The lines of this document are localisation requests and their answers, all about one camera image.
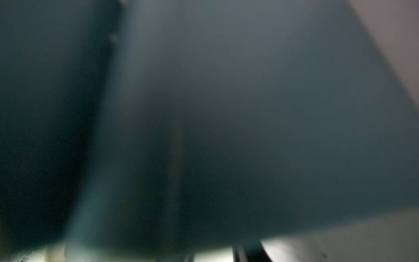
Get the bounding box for teal drawer cabinet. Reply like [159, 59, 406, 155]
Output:
[1, 1, 419, 258]

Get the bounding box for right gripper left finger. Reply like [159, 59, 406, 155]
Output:
[183, 253, 195, 262]

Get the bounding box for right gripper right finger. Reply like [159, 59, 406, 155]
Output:
[233, 241, 272, 262]

